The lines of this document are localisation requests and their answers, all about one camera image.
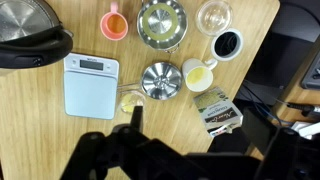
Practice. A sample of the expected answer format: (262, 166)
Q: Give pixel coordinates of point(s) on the black electronic device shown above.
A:
(313, 73)

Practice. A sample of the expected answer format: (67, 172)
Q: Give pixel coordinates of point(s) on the white digital kitchen scale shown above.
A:
(90, 93)

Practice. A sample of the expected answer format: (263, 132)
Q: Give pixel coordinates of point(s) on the couscous cardboard box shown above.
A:
(218, 111)

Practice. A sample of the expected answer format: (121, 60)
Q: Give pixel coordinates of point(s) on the white mug black inside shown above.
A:
(227, 44)

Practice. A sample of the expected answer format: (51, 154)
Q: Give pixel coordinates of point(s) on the white mug with yellow grains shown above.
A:
(198, 75)

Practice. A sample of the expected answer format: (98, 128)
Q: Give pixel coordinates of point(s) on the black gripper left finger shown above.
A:
(110, 156)

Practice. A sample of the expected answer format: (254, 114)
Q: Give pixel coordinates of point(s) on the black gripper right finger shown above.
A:
(286, 156)

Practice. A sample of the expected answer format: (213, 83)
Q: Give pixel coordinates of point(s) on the small glass jar yellow grains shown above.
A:
(130, 101)

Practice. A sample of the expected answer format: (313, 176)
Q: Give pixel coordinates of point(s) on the pink plastic cup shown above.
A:
(114, 26)

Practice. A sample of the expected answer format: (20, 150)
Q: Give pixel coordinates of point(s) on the white flat object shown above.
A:
(308, 128)

